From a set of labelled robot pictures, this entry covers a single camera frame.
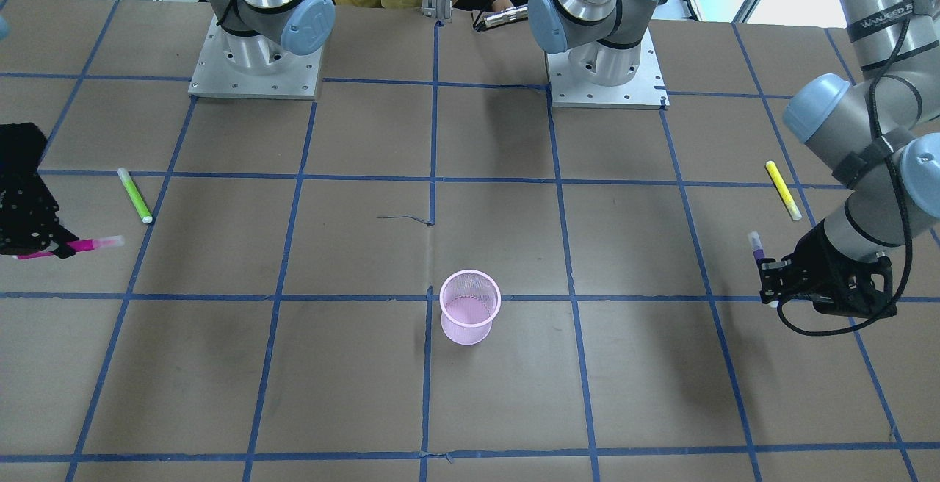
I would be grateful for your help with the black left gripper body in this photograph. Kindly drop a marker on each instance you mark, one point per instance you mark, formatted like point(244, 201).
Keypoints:
point(821, 256)

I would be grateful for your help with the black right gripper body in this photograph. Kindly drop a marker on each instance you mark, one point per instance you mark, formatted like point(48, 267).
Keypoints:
point(28, 211)

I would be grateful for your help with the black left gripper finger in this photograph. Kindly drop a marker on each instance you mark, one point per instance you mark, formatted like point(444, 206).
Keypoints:
point(775, 276)

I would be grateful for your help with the purple pen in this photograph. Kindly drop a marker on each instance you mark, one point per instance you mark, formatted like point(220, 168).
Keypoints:
point(756, 246)

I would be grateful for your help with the pink pen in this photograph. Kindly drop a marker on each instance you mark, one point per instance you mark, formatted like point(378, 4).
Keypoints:
point(81, 245)

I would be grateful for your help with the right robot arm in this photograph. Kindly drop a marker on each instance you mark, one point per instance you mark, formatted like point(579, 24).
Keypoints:
point(299, 26)

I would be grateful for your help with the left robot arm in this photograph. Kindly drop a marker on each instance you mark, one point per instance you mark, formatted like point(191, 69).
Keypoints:
point(863, 132)

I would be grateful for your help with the pink mesh cup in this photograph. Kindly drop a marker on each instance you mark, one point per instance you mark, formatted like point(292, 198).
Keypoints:
point(470, 301)

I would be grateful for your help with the yellow pen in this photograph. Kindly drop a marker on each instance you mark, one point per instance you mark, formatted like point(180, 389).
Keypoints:
point(784, 193)

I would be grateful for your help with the green pen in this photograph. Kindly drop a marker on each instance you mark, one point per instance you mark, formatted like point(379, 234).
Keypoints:
point(135, 196)

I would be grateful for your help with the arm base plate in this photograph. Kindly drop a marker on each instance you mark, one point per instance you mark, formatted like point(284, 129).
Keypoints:
point(597, 76)
point(233, 67)

